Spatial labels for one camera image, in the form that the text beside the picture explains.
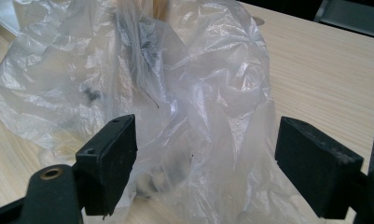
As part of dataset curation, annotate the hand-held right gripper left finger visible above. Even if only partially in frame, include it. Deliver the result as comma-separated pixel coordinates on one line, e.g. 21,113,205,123
76,114,138,217

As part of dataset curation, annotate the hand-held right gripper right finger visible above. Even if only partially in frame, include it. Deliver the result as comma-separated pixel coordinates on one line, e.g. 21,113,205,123
274,116,365,220

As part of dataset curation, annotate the clear plastic bag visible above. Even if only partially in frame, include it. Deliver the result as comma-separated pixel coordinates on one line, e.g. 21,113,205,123
0,0,326,224

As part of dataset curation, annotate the white plastic tray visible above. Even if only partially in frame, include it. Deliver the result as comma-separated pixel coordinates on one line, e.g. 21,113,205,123
0,0,21,35

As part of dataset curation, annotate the white metal table frame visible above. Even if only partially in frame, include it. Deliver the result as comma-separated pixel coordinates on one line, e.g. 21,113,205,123
313,0,374,40

